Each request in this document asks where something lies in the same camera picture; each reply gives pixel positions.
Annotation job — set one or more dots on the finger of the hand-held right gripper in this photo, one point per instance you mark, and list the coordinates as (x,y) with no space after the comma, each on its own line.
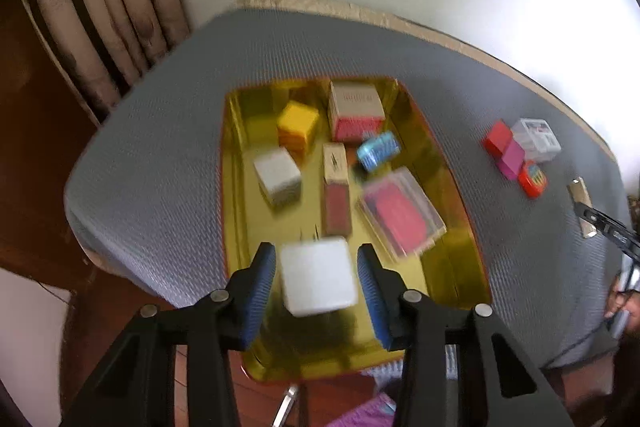
(605,223)

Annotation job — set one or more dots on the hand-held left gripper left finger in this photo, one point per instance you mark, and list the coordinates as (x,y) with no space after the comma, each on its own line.
(260,292)

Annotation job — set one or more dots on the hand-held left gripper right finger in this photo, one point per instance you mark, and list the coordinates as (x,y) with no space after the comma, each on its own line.
(372,292)

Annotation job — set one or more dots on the thin beige box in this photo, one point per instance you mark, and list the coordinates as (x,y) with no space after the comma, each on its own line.
(579,194)

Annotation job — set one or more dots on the white charger cube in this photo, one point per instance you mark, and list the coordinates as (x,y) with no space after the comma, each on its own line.
(317,277)

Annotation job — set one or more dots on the red tin box gold interior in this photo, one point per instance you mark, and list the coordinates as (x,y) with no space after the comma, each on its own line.
(450,277)

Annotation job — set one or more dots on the small red patterned tin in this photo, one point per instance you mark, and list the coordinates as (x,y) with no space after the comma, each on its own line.
(532,181)

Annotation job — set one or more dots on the clear case pink contents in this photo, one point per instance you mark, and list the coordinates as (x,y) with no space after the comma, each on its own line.
(400,212)

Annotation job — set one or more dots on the long beige and pink box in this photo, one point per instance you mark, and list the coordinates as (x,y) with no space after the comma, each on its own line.
(336,197)

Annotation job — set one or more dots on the clear plastic box white label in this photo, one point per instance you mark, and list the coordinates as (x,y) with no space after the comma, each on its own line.
(537,138)

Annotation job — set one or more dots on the pink block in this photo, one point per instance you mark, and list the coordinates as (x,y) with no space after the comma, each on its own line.
(511,159)

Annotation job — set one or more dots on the white cube box striped side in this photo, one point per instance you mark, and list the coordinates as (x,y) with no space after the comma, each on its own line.
(275,172)

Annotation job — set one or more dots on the red block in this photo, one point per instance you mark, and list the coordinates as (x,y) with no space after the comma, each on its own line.
(497,138)

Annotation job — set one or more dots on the small blue patterned box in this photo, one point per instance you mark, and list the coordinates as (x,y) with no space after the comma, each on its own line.
(378,151)

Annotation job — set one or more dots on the yellow block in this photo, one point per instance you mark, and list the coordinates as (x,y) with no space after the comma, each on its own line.
(297,119)

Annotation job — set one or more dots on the beige box pink side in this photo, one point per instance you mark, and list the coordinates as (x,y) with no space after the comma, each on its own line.
(355,104)

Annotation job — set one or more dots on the person's right hand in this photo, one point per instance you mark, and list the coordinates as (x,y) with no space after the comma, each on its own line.
(627,312)

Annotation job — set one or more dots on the silver metal leg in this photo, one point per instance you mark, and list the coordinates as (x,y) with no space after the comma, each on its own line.
(285,404)

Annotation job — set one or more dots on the purple clothing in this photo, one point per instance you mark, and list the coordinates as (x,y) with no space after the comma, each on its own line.
(360,414)

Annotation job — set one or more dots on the grey mesh table mat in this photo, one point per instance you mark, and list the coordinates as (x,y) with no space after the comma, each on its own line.
(165,157)

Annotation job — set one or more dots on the beige patterned curtain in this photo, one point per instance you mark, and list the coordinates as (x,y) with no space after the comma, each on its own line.
(100,7)

